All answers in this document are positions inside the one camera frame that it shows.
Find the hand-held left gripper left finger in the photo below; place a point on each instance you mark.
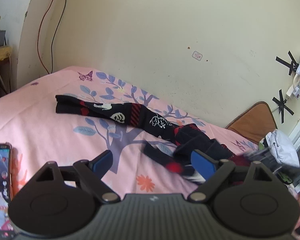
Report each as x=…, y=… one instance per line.
x=102, y=161

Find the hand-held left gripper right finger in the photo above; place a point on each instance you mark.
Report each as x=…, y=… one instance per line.
x=202, y=163

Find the black patterned long sock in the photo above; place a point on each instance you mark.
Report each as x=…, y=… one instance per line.
x=190, y=137
x=137, y=116

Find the brown pillow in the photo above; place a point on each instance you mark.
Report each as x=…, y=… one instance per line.
x=255, y=120

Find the pink floral bedsheet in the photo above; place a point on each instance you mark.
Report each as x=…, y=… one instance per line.
x=40, y=120

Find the white plastic bag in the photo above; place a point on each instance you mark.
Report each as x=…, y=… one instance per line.
x=282, y=145

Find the green object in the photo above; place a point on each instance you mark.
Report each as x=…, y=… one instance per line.
x=286, y=177

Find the black tape cross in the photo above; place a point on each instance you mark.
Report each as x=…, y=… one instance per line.
x=288, y=63
x=281, y=103

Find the white power strip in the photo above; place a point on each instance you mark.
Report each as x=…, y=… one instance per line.
x=298, y=85

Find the yellow box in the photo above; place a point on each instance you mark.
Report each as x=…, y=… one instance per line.
x=0, y=53

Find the small wall sticker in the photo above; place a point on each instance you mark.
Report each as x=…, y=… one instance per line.
x=197, y=55

